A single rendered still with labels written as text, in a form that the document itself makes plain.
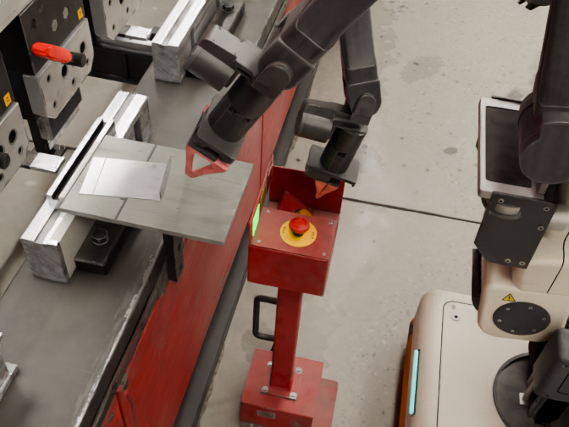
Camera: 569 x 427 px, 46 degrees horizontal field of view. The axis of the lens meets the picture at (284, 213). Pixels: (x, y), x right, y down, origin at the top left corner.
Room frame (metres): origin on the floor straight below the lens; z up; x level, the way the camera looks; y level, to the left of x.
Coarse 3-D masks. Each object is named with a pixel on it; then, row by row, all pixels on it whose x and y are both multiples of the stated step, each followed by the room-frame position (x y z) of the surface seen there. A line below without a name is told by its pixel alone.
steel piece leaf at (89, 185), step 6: (96, 162) 0.81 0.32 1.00; (102, 162) 0.81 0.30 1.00; (90, 168) 0.79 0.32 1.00; (96, 168) 0.79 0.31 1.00; (90, 174) 0.78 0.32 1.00; (96, 174) 0.78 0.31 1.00; (84, 180) 0.76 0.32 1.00; (90, 180) 0.76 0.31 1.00; (96, 180) 0.77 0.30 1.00; (84, 186) 0.75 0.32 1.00; (90, 186) 0.75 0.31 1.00; (84, 192) 0.74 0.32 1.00; (90, 192) 0.74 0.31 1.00
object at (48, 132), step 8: (72, 96) 0.82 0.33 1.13; (80, 96) 0.84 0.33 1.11; (72, 104) 0.81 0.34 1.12; (64, 112) 0.79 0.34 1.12; (72, 112) 0.81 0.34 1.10; (40, 120) 0.75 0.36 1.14; (48, 120) 0.74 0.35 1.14; (56, 120) 0.76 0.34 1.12; (64, 120) 0.78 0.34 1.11; (40, 128) 0.75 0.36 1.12; (48, 128) 0.74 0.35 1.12; (56, 128) 0.76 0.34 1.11; (64, 128) 0.79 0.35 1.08; (48, 136) 0.75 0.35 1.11; (56, 136) 0.77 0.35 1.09; (48, 144) 0.75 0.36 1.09
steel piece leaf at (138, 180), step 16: (112, 160) 0.82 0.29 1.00; (128, 160) 0.82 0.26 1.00; (112, 176) 0.78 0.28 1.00; (128, 176) 0.78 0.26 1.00; (144, 176) 0.78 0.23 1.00; (160, 176) 0.79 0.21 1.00; (96, 192) 0.74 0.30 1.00; (112, 192) 0.74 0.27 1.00; (128, 192) 0.74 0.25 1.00; (144, 192) 0.75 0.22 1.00; (160, 192) 0.73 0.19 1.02
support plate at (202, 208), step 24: (120, 144) 0.86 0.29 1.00; (144, 144) 0.86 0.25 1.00; (192, 168) 0.81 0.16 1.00; (240, 168) 0.82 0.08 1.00; (72, 192) 0.74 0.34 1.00; (168, 192) 0.75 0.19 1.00; (192, 192) 0.76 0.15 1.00; (216, 192) 0.76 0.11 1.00; (240, 192) 0.77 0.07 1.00; (96, 216) 0.69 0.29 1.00; (120, 216) 0.70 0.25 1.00; (144, 216) 0.70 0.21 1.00; (168, 216) 0.70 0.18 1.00; (192, 216) 0.71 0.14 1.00; (216, 216) 0.71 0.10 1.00; (216, 240) 0.66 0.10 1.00
